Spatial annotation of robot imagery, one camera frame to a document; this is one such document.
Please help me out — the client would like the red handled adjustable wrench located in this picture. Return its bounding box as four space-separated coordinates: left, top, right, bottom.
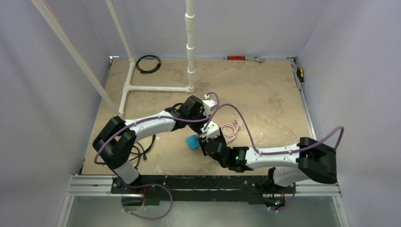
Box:
223 55 265 63

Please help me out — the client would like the yellow black screwdriver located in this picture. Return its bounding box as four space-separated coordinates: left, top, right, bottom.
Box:
297 68 305 86

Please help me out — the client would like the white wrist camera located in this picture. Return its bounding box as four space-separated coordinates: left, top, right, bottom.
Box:
203 94 218 117
199 121 220 140

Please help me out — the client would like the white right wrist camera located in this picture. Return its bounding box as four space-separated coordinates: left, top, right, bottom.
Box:
199 121 220 140

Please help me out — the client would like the blue square adapter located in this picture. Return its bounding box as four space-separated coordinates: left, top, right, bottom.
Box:
186 135 201 150

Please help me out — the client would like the pink power cord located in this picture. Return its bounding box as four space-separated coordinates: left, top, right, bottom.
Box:
219 121 244 144

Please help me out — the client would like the black usb cable bundle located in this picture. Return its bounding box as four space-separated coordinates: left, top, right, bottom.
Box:
128 134 157 168

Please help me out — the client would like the aluminium front frame rail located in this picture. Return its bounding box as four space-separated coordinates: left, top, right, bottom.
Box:
65 175 113 196

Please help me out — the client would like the black coiled cable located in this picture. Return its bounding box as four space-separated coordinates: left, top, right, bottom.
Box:
135 55 162 75

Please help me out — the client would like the aluminium table edge rail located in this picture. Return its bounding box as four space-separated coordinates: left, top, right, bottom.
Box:
287 57 317 140

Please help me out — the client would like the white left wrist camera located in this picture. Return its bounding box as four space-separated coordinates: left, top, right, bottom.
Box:
203 94 218 117

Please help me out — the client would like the white PVC pipe frame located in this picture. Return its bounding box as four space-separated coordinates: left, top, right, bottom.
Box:
32 0 195 117

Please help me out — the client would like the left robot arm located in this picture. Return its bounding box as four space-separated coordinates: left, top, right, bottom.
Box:
92 96 218 193

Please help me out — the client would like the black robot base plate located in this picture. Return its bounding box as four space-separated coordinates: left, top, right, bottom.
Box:
111 175 294 206

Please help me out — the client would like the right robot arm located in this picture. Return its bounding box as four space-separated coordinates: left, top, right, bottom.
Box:
200 136 338 192

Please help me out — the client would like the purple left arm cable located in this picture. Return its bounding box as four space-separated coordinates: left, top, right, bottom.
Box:
94 91 220 220

